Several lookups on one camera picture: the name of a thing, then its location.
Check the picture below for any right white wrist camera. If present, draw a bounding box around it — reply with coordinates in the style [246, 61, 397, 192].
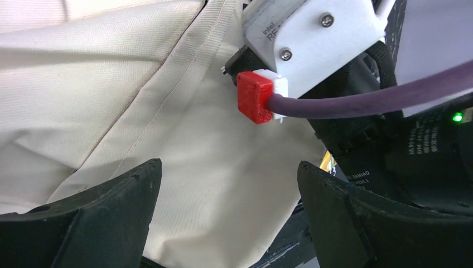
[222, 1, 394, 124]

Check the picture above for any yellow crayon pack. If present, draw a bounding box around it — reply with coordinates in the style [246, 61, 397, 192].
[319, 150, 337, 176]

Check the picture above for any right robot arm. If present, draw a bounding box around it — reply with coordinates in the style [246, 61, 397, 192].
[310, 97, 472, 216]

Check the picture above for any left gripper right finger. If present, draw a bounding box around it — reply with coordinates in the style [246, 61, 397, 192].
[297, 161, 472, 267]

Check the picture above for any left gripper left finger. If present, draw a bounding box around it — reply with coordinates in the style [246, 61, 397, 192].
[1, 159, 162, 267]

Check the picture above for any beige canvas student bag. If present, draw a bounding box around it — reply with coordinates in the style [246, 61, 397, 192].
[1, 1, 323, 267]

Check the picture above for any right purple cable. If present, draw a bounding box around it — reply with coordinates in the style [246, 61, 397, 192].
[267, 61, 473, 120]

